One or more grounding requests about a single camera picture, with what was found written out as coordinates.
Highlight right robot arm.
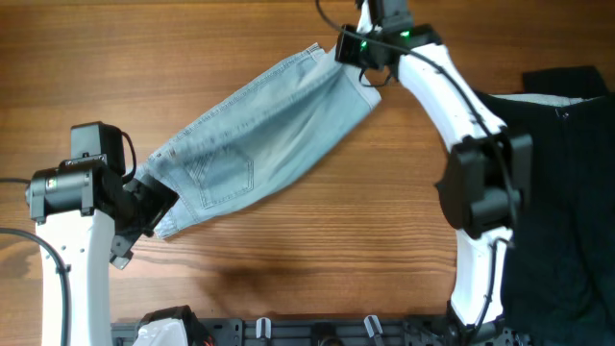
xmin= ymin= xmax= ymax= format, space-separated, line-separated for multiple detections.
xmin=335 ymin=0 xmax=532 ymax=345

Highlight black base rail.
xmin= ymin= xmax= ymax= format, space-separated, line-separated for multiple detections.
xmin=109 ymin=314 xmax=529 ymax=346

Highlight left white rail clip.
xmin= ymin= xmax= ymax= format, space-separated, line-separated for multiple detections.
xmin=255 ymin=317 xmax=272 ymax=340

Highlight light blue denim shorts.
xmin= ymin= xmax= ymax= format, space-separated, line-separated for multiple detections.
xmin=136 ymin=44 xmax=381 ymax=238

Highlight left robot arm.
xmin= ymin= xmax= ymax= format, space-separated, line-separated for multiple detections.
xmin=26 ymin=122 xmax=178 ymax=345

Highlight black clothes pile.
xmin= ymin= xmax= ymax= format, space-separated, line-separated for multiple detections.
xmin=478 ymin=66 xmax=614 ymax=345

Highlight right white rail clip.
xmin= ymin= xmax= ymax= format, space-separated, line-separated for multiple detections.
xmin=363 ymin=314 xmax=384 ymax=346

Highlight white rail clip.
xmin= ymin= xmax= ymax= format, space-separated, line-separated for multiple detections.
xmin=255 ymin=317 xmax=272 ymax=340
xmin=363 ymin=314 xmax=384 ymax=346

